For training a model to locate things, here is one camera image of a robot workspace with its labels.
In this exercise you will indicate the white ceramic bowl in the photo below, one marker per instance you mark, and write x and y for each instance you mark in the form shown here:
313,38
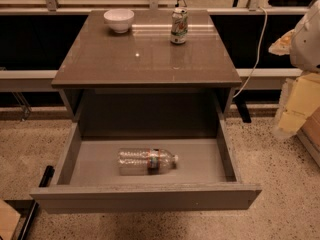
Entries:
119,20

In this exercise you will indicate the black metal floor frame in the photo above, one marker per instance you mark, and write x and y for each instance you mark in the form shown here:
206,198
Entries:
29,208

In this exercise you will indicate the wooden board at corner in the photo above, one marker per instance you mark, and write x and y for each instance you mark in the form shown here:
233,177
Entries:
9,219

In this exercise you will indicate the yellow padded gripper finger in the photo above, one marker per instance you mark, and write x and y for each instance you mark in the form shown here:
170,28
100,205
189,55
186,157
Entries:
299,99
282,45

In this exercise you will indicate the clear plastic water bottle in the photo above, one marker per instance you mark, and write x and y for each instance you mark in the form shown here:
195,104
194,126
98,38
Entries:
145,161

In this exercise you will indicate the grey horizontal rail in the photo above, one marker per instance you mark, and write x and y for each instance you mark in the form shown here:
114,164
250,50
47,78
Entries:
40,80

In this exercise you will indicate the grey cabinet with glossy top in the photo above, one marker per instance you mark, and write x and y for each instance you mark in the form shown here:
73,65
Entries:
141,75

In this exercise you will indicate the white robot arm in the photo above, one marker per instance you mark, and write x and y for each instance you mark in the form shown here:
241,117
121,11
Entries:
305,43

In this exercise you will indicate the green white soda can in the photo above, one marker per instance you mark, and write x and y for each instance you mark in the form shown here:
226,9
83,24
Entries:
179,26

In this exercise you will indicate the brown cardboard box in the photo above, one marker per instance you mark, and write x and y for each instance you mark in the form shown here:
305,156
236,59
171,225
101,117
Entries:
312,127

